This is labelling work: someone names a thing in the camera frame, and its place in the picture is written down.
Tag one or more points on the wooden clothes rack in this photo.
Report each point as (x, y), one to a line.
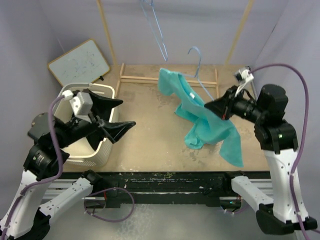
(168, 79)

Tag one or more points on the cream laundry basket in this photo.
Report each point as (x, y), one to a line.
(81, 153)

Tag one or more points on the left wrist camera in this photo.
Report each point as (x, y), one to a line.
(81, 102)

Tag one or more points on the small whiteboard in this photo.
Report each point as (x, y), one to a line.
(83, 64)

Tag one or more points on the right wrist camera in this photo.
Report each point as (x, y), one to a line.
(244, 77)

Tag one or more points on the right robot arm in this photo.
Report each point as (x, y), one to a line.
(284, 212)

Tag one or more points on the teal t shirt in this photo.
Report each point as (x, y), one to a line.
(208, 128)

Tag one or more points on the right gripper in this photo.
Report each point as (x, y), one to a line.
(223, 107)

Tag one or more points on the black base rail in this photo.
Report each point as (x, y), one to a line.
(166, 188)

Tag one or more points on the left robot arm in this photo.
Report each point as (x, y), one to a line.
(28, 218)

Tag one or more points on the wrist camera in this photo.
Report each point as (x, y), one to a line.
(81, 102)
(244, 77)

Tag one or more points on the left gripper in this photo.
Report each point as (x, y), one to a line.
(115, 130)

